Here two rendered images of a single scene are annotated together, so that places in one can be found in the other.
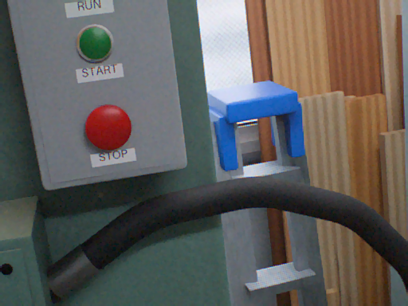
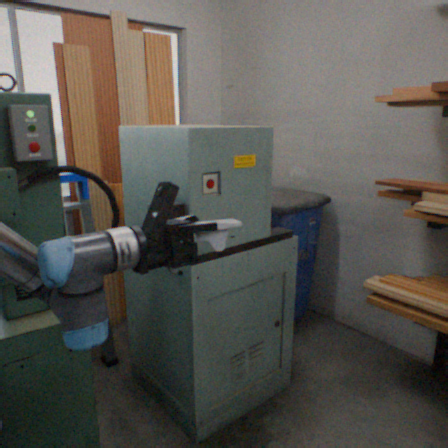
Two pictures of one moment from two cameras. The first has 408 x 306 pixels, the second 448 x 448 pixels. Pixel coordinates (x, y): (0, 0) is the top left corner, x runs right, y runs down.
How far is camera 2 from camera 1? 0.87 m
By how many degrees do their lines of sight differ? 27
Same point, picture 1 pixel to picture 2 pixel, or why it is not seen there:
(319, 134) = (97, 197)
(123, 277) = (33, 191)
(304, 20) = (90, 150)
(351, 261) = not seen: hidden behind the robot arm
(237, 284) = not seen: hidden behind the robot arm
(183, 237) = (50, 182)
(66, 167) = (23, 156)
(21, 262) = (12, 175)
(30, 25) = (17, 122)
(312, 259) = not seen: hidden behind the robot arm
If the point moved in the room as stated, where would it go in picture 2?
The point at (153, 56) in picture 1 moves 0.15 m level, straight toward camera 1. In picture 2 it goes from (45, 132) to (52, 134)
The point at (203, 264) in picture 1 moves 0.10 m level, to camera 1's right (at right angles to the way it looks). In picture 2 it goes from (55, 190) to (87, 187)
